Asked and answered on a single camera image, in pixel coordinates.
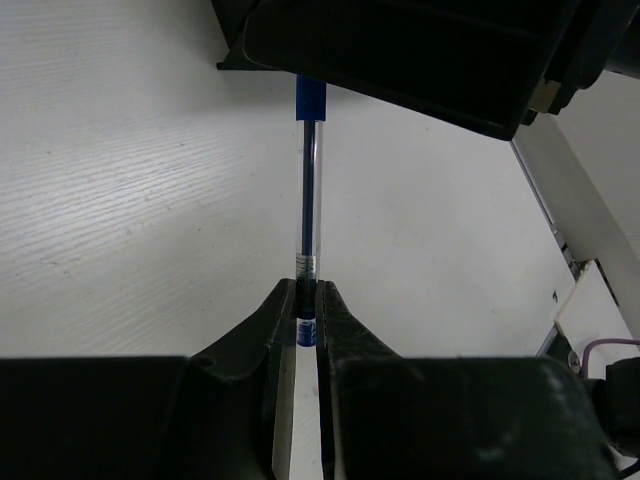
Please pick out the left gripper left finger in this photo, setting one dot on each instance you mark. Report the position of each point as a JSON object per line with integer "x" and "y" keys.
{"x": 223, "y": 413}

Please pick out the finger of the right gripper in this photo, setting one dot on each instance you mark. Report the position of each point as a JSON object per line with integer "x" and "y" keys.
{"x": 473, "y": 64}

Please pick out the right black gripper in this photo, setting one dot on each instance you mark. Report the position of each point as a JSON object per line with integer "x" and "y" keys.
{"x": 602, "y": 36}

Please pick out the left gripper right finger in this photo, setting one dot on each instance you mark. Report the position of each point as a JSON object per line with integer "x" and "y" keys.
{"x": 384, "y": 416}

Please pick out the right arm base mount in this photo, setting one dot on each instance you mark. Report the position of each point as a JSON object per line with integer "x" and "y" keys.
{"x": 589, "y": 332}

